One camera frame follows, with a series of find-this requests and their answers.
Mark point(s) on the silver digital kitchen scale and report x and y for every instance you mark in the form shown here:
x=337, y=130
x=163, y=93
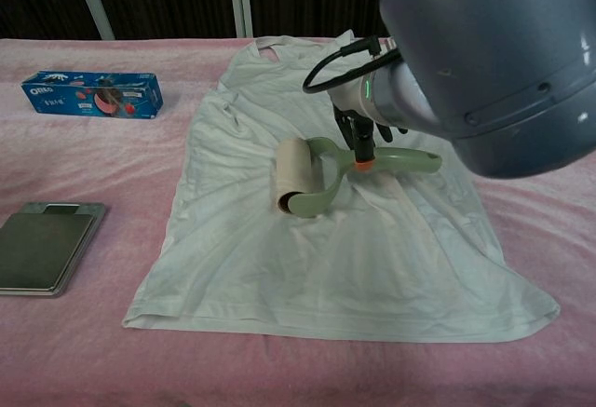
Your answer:
x=44, y=253

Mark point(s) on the green lint roller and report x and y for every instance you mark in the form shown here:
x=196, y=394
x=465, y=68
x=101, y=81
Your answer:
x=298, y=169

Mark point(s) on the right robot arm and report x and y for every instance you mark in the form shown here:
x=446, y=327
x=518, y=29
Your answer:
x=489, y=53

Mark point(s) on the pink fuzzy table cloth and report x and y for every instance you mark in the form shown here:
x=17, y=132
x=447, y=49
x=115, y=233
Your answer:
x=139, y=370

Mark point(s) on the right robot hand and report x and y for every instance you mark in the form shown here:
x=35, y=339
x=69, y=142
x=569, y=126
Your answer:
x=349, y=95

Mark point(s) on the blue Oreo cookie box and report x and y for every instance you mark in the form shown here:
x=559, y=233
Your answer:
x=93, y=95

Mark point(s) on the white tank top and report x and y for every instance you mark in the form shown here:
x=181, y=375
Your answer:
x=279, y=262

